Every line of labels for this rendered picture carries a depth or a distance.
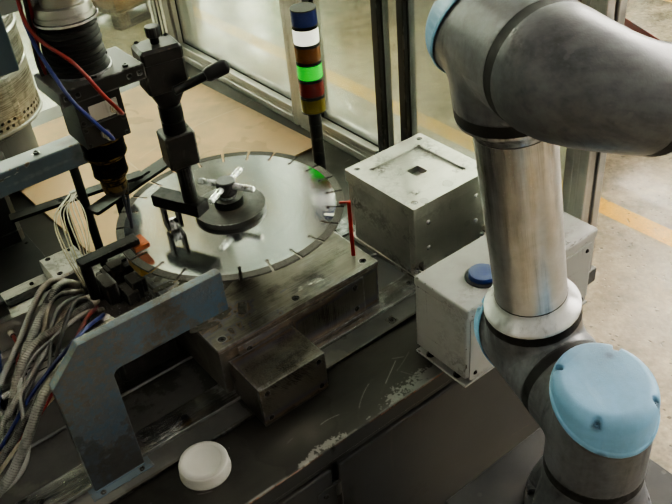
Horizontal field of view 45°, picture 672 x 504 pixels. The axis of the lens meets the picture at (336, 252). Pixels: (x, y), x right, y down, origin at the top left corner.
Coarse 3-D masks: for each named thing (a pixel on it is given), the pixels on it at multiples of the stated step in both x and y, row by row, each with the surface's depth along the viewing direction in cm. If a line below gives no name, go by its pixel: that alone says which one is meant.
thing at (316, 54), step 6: (294, 48) 138; (300, 48) 137; (306, 48) 136; (312, 48) 137; (318, 48) 138; (300, 54) 137; (306, 54) 137; (312, 54) 137; (318, 54) 138; (300, 60) 138; (306, 60) 138; (312, 60) 138; (318, 60) 139
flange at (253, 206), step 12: (240, 192) 124; (216, 204) 123; (228, 204) 122; (240, 204) 123; (252, 204) 124; (264, 204) 124; (204, 216) 123; (216, 216) 122; (228, 216) 122; (240, 216) 122; (252, 216) 122; (216, 228) 121; (228, 228) 121
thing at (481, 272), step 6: (480, 264) 116; (486, 264) 116; (474, 270) 115; (480, 270) 115; (486, 270) 115; (468, 276) 115; (474, 276) 114; (480, 276) 114; (486, 276) 114; (474, 282) 114; (480, 282) 114; (486, 282) 114
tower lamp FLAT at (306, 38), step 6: (294, 30) 135; (300, 30) 135; (306, 30) 134; (312, 30) 135; (294, 36) 136; (300, 36) 135; (306, 36) 135; (312, 36) 136; (318, 36) 137; (294, 42) 137; (300, 42) 136; (306, 42) 136; (312, 42) 136; (318, 42) 137
